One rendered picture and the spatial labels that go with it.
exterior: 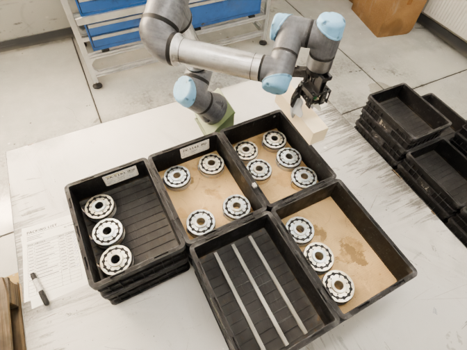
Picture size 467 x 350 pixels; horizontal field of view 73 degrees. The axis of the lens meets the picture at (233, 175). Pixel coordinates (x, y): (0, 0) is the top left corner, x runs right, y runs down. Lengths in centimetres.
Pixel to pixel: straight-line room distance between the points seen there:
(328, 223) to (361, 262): 17
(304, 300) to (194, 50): 83
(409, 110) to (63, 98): 265
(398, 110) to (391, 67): 132
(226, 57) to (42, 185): 102
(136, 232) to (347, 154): 102
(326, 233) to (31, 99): 267
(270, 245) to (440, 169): 139
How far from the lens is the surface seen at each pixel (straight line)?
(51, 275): 138
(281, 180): 129
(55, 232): 145
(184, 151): 127
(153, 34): 102
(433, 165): 227
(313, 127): 111
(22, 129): 299
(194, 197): 123
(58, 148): 171
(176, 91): 142
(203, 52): 96
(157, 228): 119
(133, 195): 127
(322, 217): 124
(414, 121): 229
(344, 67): 341
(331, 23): 94
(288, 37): 95
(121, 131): 167
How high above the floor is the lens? 188
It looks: 55 degrees down
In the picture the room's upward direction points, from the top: 3 degrees clockwise
